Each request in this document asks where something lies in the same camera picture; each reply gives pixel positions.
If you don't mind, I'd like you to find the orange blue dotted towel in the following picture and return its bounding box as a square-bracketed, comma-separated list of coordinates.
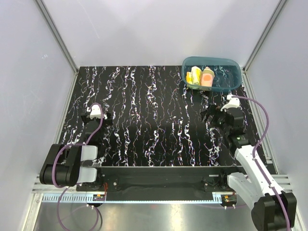
[200, 66, 215, 87]

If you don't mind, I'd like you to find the yellow crocodile towel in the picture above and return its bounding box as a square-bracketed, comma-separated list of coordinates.
[186, 66, 202, 85]

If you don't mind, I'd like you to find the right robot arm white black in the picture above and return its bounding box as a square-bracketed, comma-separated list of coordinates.
[201, 104, 297, 231]

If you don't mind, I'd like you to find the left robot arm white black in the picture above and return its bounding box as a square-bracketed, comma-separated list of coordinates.
[39, 112, 113, 191]

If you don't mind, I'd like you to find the teal transparent plastic bin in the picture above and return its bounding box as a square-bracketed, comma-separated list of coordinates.
[181, 56, 242, 92]

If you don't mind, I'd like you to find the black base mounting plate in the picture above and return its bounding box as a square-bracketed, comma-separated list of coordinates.
[77, 166, 245, 192]

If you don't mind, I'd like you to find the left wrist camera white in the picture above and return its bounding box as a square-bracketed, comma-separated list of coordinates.
[87, 103, 103, 119]

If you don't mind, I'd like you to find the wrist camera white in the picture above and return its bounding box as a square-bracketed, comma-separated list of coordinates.
[220, 94, 240, 112]
[87, 103, 103, 119]

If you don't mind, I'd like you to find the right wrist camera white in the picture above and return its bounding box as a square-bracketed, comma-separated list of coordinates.
[220, 94, 240, 112]

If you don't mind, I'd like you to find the slotted cable duct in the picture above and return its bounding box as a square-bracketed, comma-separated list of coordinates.
[42, 192, 223, 204]

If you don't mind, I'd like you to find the aluminium front rail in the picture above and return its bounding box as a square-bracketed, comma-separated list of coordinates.
[32, 175, 292, 194]

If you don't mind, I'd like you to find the left aluminium frame post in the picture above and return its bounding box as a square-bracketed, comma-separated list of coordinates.
[34, 0, 79, 74]

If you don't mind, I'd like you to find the aluminium frame post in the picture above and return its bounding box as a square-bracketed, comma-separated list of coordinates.
[243, 0, 288, 73]
[34, 0, 79, 74]

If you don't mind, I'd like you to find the right aluminium frame post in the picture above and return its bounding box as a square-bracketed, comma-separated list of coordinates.
[243, 0, 288, 73]

